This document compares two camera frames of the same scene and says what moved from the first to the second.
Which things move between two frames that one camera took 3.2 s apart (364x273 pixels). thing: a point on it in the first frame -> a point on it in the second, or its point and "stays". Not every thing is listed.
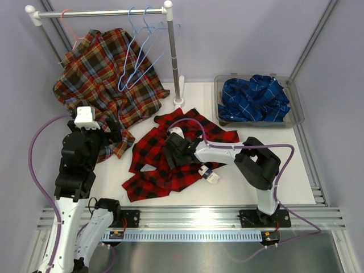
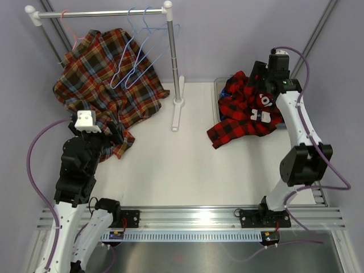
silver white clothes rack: x=38 y=17 stays
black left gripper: x=113 y=136 stays
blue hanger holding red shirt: x=143 y=38 -> x=120 y=61
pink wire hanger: x=68 y=27 stays
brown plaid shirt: x=110 y=71 stays
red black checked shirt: x=151 y=172 -> x=246 y=112
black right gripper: x=169 y=153 -> x=258 y=69
